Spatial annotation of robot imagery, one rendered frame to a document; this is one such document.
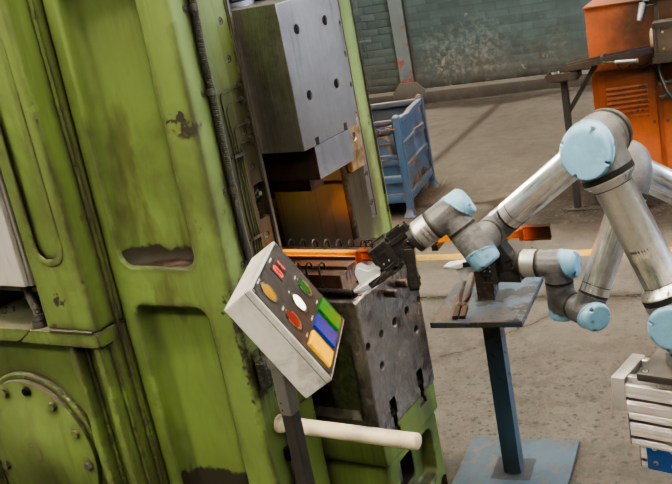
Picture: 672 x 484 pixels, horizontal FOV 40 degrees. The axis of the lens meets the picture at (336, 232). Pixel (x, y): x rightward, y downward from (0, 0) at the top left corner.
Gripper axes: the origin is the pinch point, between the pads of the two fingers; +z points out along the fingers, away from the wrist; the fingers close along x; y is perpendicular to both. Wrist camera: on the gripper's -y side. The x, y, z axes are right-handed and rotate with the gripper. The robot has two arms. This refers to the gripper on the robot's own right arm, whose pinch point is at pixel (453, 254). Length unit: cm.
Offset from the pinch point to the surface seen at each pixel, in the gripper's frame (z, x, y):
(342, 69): 31, 10, -54
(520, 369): 36, 119, 100
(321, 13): 31, 4, -71
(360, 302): 24.6, -13.7, 9.6
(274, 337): 11, -72, -8
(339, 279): 31.0, -12.5, 3.2
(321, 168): 30.6, -11.1, -29.9
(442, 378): 67, 105, 100
